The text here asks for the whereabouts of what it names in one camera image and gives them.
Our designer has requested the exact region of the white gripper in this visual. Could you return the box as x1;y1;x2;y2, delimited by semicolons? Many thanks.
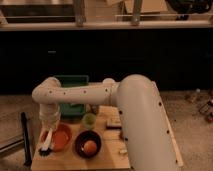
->
39;104;61;131

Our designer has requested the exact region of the white black dish brush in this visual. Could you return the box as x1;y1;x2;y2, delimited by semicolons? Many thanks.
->
39;129;53;156

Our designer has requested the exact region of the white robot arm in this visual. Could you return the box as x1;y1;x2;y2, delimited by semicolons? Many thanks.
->
32;74;181;171

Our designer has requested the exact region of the red bowl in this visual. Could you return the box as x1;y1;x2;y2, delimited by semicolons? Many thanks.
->
41;123;72;152

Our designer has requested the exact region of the dark brown bowl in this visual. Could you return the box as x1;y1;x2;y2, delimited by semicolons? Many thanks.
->
74;130;101;158

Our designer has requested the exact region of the green tray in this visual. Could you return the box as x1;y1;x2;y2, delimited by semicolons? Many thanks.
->
56;75;89;118

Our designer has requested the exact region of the green cup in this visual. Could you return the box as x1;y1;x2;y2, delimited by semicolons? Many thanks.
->
82;113;96;130

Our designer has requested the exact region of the black bar stand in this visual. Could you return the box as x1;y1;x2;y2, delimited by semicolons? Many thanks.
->
21;112;32;166

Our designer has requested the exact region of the orange fruit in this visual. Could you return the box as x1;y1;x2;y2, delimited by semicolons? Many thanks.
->
83;140;97;156

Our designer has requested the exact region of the wooden board table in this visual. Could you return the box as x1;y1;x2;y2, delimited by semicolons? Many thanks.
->
30;105;184;171

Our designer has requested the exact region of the dark rectangular block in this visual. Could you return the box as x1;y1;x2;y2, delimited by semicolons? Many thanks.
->
106;119;121;129

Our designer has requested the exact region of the pale yellow food piece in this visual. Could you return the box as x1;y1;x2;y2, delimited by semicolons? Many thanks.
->
119;149;127;155

